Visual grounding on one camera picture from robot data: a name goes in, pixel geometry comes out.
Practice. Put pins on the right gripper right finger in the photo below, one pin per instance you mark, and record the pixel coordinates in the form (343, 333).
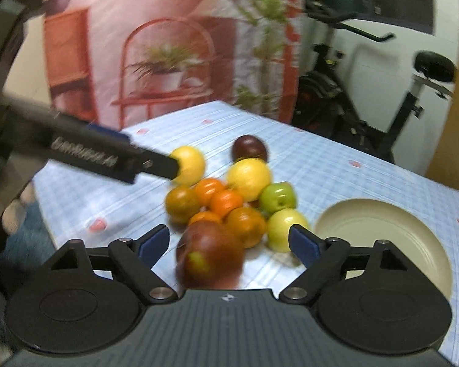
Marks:
(323, 260)

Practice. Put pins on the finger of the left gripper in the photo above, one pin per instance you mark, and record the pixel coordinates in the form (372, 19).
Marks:
(47, 134)

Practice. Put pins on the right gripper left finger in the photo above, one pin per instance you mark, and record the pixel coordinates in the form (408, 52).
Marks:
(134, 260)

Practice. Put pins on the red apple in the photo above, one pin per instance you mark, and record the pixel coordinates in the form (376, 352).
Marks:
(209, 257)

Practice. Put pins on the beige round plate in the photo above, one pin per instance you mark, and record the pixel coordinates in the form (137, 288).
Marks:
(361, 222)

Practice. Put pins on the yellow-green apple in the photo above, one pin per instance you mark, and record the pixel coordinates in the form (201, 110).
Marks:
(279, 224)

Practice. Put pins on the speckled orange tangerine front left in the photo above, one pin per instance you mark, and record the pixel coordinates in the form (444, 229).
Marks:
(181, 204)

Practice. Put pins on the green apple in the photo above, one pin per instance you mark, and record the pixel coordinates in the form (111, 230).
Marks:
(277, 196)

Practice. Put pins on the large orange tangerine right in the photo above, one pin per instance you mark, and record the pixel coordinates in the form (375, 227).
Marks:
(248, 224)

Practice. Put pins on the orange tangerine front middle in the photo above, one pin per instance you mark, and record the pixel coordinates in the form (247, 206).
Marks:
(205, 215)

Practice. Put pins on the blue plaid tablecloth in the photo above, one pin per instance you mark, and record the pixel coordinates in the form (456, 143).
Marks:
(228, 158)

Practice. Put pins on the yellow lemon left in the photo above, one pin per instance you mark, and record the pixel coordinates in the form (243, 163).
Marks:
(191, 165)

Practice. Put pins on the yellow lemon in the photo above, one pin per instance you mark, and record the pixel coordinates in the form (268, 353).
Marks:
(249, 177)
(191, 165)

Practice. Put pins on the orange tangerine back left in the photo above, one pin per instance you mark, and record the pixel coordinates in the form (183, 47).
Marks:
(206, 188)

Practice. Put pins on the orange tangerine back right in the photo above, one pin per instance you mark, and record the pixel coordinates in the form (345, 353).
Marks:
(223, 202)

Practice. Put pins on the printed room backdrop cloth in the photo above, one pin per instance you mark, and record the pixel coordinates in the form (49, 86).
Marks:
(120, 62)

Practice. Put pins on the yellow lemon centre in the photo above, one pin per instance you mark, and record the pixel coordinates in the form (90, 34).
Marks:
(249, 177)

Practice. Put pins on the dark purple passion fruit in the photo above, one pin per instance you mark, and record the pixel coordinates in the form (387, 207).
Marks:
(248, 146)

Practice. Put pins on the black exercise bike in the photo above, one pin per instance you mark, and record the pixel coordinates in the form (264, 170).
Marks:
(369, 92)

